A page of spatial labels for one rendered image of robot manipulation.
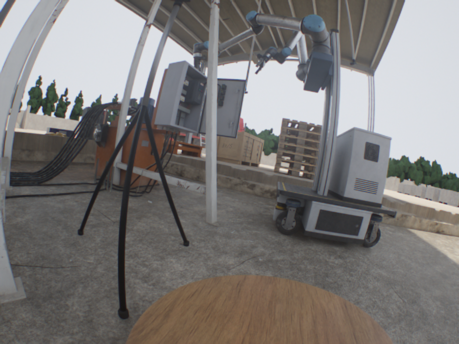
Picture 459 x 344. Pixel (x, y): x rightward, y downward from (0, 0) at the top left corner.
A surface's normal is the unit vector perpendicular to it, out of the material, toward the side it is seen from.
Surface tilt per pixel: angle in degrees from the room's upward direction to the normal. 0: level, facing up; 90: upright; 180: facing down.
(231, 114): 90
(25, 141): 90
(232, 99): 90
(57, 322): 0
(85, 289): 0
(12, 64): 81
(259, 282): 0
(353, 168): 90
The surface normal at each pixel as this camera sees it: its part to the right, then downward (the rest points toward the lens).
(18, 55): 0.91, 0.03
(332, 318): 0.17, -0.98
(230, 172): -0.41, 0.02
